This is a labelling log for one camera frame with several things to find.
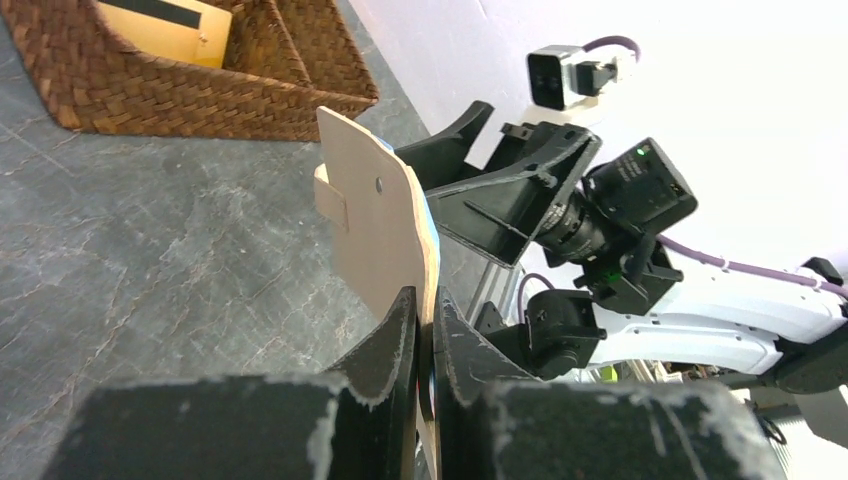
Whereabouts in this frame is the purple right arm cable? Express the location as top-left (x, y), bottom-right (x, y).
top-left (516, 35), bottom-right (848, 326)

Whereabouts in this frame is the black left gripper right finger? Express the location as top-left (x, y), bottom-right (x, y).
top-left (433, 290), bottom-right (784, 479)

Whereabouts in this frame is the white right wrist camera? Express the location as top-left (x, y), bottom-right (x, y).
top-left (521, 36), bottom-right (641, 128)

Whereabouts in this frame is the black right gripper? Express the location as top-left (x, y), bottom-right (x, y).
top-left (394, 100), bottom-right (698, 315)

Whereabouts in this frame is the woven wicker divided basket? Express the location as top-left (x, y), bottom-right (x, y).
top-left (1, 1), bottom-right (379, 142)

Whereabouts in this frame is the gold card magnetic stripe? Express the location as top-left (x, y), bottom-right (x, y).
top-left (97, 0), bottom-right (233, 68)

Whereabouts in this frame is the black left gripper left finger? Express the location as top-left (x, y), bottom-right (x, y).
top-left (44, 287), bottom-right (417, 479)

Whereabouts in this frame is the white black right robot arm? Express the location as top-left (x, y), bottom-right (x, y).
top-left (395, 101), bottom-right (847, 479)

